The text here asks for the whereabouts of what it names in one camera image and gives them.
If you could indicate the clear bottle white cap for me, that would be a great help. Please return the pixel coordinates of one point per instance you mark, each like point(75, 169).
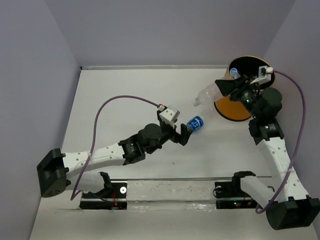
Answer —
point(208, 95)

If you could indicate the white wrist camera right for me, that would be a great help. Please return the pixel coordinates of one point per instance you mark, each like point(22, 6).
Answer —
point(265, 73)

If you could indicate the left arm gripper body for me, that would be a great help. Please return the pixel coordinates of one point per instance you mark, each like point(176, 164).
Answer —
point(167, 132)

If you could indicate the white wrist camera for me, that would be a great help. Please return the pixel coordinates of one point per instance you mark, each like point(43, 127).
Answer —
point(265, 73)
point(168, 114)

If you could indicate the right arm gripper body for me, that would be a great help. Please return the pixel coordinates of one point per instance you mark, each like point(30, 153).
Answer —
point(245, 93)

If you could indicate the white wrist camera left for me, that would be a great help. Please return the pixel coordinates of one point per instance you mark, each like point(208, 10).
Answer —
point(168, 114)

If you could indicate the blue label plastic bottle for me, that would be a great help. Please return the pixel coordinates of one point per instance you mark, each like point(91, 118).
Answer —
point(196, 123)

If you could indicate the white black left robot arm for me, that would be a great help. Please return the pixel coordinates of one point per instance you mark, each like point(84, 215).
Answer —
point(57, 171)

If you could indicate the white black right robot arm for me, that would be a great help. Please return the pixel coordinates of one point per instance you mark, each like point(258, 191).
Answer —
point(286, 203)

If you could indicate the clear bottle blue cap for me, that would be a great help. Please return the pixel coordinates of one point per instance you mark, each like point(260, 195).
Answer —
point(234, 73)

